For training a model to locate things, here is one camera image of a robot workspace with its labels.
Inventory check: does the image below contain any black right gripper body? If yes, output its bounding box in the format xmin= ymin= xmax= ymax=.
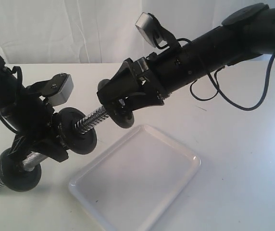
xmin=127 ymin=57 xmax=170 ymax=101

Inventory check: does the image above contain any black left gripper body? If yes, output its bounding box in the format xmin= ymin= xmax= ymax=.
xmin=7 ymin=98 xmax=54 ymax=159

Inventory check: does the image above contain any black weight plate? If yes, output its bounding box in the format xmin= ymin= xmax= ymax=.
xmin=56 ymin=107 xmax=97 ymax=155
xmin=111 ymin=107 xmax=135 ymax=128
xmin=0 ymin=149 xmax=42 ymax=192

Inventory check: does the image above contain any chrome threaded dumbbell bar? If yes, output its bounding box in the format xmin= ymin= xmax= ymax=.
xmin=0 ymin=107 xmax=109 ymax=189

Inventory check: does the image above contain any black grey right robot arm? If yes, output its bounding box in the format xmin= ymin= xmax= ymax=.
xmin=97 ymin=3 xmax=275 ymax=110

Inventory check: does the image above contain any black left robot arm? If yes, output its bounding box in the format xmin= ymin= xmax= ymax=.
xmin=0 ymin=56 xmax=68 ymax=162

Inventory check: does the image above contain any white rectangular plastic tray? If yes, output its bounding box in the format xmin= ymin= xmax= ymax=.
xmin=68 ymin=125 xmax=201 ymax=231

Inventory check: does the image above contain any white backdrop curtain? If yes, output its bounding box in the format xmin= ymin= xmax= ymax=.
xmin=0 ymin=0 xmax=275 ymax=64

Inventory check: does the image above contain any black left camera cable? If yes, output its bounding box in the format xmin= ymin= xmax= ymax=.
xmin=0 ymin=66 xmax=54 ymax=133

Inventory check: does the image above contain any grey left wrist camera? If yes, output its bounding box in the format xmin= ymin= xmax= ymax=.
xmin=27 ymin=73 xmax=74 ymax=106

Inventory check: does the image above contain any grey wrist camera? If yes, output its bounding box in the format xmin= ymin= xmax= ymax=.
xmin=27 ymin=73 xmax=74 ymax=106
xmin=135 ymin=12 xmax=178 ymax=50

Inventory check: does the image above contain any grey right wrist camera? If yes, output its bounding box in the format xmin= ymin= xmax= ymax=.
xmin=135 ymin=12 xmax=178 ymax=50

